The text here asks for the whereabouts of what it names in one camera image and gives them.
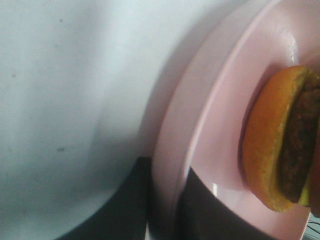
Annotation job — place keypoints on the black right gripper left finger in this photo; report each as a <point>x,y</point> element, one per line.
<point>124,216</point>

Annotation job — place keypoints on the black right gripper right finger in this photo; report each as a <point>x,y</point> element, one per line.
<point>201,216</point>

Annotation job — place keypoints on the pink round plate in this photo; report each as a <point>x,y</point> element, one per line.
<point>203,125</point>

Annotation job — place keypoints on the burger with lettuce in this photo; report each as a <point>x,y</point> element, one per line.
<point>280,140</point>

